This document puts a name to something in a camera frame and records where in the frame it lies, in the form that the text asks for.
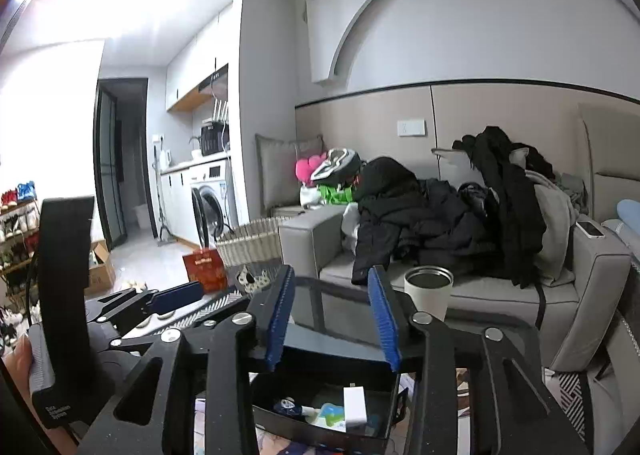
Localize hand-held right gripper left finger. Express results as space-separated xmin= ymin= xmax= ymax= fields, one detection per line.
xmin=90 ymin=264 xmax=297 ymax=455

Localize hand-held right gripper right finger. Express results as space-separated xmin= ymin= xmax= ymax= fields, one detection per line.
xmin=366 ymin=265 xmax=591 ymax=455

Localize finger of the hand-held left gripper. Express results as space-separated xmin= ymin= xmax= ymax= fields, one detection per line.
xmin=85 ymin=281 xmax=205 ymax=331

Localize black rectangular box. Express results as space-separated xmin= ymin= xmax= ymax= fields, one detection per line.
xmin=248 ymin=342 xmax=408 ymax=455

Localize small white box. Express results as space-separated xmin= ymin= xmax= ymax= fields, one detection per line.
xmin=343 ymin=386 xmax=368 ymax=433

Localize person's left hand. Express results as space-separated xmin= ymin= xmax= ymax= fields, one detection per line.
xmin=1 ymin=334 xmax=35 ymax=389

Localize cardboard box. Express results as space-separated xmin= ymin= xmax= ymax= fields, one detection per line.
xmin=85 ymin=240 xmax=117 ymax=297

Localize red gift bag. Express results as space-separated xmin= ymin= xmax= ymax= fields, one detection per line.
xmin=182 ymin=249 xmax=227 ymax=292

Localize black white striped rug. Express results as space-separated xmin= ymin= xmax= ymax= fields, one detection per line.
xmin=125 ymin=285 xmax=251 ymax=336

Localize wooden shoe rack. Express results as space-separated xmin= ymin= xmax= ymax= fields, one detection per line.
xmin=0 ymin=197 xmax=43 ymax=331

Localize white tumbler cup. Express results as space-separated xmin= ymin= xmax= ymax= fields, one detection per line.
xmin=404 ymin=266 xmax=454 ymax=321

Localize black white dog plush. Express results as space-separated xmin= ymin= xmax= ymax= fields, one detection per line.
xmin=237 ymin=267 xmax=271 ymax=293

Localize shoe rack with shoes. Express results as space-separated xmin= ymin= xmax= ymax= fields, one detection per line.
xmin=0 ymin=180 xmax=41 ymax=336

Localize mop with stand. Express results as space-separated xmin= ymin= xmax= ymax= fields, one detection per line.
xmin=152 ymin=145 xmax=176 ymax=243

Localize woven laundry basket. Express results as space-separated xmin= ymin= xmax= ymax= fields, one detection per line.
xmin=215 ymin=216 xmax=291 ymax=268

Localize grey fabric sofa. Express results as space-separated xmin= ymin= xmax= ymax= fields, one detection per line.
xmin=277 ymin=207 xmax=632 ymax=371

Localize white counter cabinet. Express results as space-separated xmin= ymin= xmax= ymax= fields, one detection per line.
xmin=161 ymin=167 xmax=196 ymax=238

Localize black puffer jacket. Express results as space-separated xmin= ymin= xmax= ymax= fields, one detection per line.
xmin=351 ymin=157 xmax=493 ymax=286

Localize white washing machine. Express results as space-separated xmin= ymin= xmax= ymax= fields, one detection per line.
xmin=190 ymin=161 xmax=238 ymax=248

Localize black framed door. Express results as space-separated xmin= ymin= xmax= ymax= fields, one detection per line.
xmin=94 ymin=77 xmax=150 ymax=251

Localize green white bag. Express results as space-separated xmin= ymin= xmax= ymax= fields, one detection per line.
xmin=299 ymin=183 xmax=357 ymax=209

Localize pink plush toy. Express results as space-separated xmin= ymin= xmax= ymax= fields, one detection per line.
xmin=295 ymin=153 xmax=326 ymax=184

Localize black white helmet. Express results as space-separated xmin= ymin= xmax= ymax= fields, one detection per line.
xmin=310 ymin=147 xmax=362 ymax=187

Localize black clothes pile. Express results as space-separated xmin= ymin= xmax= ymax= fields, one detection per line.
xmin=452 ymin=126 xmax=556 ymax=288

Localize grey blanket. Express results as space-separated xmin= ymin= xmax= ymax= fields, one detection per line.
xmin=525 ymin=170 xmax=588 ymax=286

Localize white wall cabinets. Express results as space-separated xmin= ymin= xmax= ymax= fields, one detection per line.
xmin=165 ymin=0 xmax=236 ymax=112

